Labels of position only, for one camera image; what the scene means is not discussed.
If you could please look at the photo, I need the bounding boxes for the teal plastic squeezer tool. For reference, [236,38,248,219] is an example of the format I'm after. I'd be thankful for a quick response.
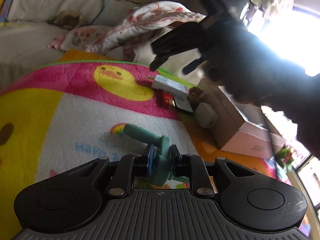
[123,124,189,186]

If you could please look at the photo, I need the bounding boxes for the white power adapter plug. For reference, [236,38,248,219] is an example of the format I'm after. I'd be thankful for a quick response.
[194,102,219,129]

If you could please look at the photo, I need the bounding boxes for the brown toy dog figurine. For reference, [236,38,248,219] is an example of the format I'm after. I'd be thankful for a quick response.
[188,87,203,107]

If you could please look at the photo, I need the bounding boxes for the pink cardboard box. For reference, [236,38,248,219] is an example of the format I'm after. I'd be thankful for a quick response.
[198,78,285,159]

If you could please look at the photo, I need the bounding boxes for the red small lighter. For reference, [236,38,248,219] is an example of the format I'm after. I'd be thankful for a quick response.
[161,91,175,109]

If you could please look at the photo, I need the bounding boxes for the white small carton box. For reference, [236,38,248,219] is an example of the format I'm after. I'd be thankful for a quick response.
[151,75,189,99]

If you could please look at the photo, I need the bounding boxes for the colourful cartoon play mat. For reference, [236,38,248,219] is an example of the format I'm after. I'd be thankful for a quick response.
[1,61,288,239]

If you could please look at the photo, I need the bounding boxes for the floral pink white blanket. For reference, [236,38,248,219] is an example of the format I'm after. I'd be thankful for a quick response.
[48,1,205,56]

